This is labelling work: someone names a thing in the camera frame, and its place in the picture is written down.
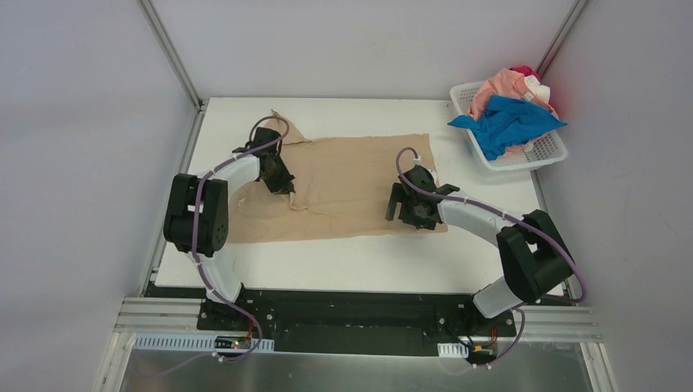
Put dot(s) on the blue t shirt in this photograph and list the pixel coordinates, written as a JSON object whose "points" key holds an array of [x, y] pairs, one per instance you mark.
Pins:
{"points": [[507, 122]]}

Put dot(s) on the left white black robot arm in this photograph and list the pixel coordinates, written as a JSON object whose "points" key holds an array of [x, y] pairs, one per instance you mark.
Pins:
{"points": [[197, 219]]}

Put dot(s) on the white t shirt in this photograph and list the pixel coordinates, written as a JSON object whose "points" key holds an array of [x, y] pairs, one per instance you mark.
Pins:
{"points": [[537, 89]]}

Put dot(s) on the pink t shirt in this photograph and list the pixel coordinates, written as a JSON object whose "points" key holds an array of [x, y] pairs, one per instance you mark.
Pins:
{"points": [[505, 83]]}

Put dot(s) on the left aluminium frame post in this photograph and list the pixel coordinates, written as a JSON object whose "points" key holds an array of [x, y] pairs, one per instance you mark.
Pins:
{"points": [[171, 54]]}

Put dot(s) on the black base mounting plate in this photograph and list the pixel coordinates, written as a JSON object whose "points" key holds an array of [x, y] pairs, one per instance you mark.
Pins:
{"points": [[355, 322]]}

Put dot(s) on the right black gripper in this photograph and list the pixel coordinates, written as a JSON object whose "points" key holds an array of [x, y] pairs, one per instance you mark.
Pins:
{"points": [[399, 200]]}

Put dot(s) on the red t shirt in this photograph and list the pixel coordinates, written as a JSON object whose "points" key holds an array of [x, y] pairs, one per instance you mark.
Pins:
{"points": [[526, 71]]}

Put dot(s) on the beige t shirt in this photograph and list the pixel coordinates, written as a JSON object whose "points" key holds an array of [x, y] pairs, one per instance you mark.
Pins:
{"points": [[341, 189]]}

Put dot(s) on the aluminium front rail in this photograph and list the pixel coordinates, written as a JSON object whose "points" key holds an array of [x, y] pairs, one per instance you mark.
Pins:
{"points": [[180, 315]]}

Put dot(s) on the right white cable duct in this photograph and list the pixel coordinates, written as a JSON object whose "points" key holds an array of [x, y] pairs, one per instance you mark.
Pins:
{"points": [[452, 350]]}

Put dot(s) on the aluminium frame post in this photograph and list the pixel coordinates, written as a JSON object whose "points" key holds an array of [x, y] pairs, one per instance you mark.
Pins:
{"points": [[171, 54], [567, 25]]}

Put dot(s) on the left white cable duct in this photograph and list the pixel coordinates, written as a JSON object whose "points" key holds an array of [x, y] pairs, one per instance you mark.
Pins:
{"points": [[225, 344]]}

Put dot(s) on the white cable duct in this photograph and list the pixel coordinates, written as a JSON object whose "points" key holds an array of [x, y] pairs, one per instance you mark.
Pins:
{"points": [[225, 344], [452, 350]]}

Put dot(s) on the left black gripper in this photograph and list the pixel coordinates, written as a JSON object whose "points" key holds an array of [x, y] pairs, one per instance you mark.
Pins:
{"points": [[279, 180]]}

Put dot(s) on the white plastic laundry basket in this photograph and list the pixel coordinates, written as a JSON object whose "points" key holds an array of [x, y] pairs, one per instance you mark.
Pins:
{"points": [[537, 153]]}

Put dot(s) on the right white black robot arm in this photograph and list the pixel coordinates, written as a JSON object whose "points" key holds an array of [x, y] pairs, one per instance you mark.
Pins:
{"points": [[532, 254]]}

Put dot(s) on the right aluminium frame post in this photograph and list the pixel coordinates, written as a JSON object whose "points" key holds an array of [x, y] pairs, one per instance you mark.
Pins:
{"points": [[567, 25]]}

